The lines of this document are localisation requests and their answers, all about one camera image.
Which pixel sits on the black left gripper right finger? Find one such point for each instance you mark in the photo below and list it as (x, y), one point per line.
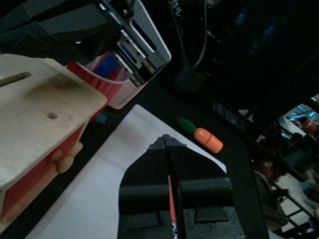
(203, 186)

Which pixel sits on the grey slotted plate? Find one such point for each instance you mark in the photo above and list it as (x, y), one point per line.
(146, 34)

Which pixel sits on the white mat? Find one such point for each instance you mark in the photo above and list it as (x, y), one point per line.
(95, 186)

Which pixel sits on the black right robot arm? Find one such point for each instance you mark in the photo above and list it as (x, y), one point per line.
(54, 28)

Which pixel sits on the red drawer with wooden knob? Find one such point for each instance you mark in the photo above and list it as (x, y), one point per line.
(28, 180)

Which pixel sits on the orange round background object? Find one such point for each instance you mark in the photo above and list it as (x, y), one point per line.
(310, 125)

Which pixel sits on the blue piece in bowl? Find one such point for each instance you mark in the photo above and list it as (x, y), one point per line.
(108, 65)

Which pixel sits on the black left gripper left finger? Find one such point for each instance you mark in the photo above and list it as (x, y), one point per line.
(143, 183)

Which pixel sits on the orange toy carrot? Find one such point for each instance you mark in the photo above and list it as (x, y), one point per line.
(207, 140)

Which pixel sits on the black adapter box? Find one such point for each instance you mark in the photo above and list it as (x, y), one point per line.
(189, 79)

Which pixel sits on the black frame rail with lettering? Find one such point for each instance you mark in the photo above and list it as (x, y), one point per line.
(227, 115)

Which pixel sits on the wooden toy cabinet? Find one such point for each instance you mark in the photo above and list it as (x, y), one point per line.
(38, 112)

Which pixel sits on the small blue block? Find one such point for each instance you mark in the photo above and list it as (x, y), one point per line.
(100, 118)

